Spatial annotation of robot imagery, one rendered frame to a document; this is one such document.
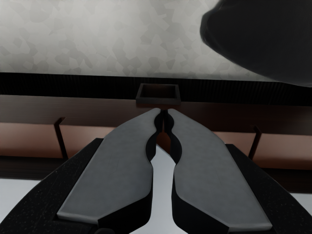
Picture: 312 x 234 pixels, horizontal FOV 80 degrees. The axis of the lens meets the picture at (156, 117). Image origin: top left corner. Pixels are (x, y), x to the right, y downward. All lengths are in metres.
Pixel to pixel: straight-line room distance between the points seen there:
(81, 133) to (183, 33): 0.19
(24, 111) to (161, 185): 0.15
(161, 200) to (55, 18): 0.27
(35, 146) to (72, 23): 0.18
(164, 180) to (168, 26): 0.20
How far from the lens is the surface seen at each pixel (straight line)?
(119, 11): 0.29
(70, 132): 0.19
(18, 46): 0.36
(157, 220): 0.22
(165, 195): 0.18
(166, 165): 0.16
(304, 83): 0.34
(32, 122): 0.20
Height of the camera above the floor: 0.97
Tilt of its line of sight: 60 degrees down
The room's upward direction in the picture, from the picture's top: 175 degrees counter-clockwise
